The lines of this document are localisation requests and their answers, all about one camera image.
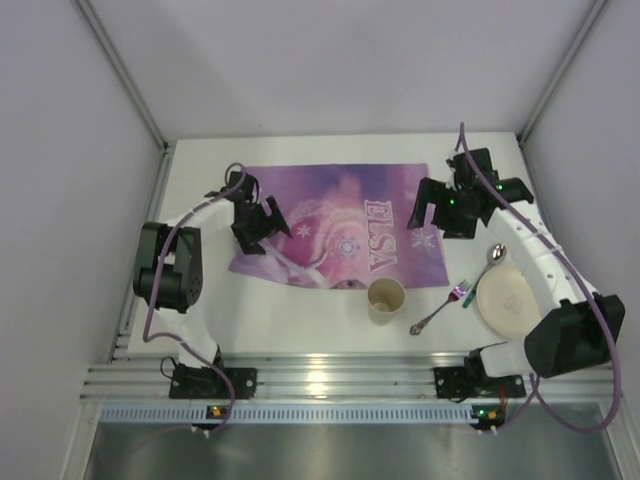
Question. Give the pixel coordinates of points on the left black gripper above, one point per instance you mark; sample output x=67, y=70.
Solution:
x=257, y=226

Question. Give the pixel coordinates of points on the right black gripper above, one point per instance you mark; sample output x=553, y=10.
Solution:
x=445, y=215

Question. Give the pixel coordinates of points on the iridescent spoon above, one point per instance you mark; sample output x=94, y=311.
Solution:
x=495, y=256

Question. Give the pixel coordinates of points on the purple Elsa placemat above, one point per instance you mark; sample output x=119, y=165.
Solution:
x=348, y=227

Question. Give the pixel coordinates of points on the iridescent fork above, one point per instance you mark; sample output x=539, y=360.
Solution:
x=458, y=292

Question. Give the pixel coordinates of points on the beige cup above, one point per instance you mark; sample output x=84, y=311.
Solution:
x=385, y=298

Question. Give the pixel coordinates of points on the beige plate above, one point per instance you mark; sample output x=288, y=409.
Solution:
x=506, y=302

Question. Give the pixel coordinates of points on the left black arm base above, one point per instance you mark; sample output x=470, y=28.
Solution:
x=189, y=383

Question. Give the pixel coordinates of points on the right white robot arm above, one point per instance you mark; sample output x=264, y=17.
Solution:
x=573, y=327

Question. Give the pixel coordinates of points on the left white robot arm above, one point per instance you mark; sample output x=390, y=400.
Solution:
x=169, y=271

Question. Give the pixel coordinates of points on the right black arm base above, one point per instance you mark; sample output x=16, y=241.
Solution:
x=457, y=384

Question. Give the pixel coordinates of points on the right aluminium frame post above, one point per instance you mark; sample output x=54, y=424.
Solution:
x=577, y=41

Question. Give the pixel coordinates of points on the aluminium frame post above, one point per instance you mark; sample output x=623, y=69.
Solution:
x=120, y=70
x=577, y=41

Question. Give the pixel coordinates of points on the aluminium mounting rail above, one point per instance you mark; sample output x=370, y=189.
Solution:
x=311, y=377

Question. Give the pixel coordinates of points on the slotted cable duct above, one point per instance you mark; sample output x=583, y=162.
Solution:
x=301, y=414

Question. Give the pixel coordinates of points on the left aluminium frame post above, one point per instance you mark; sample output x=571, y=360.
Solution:
x=120, y=70

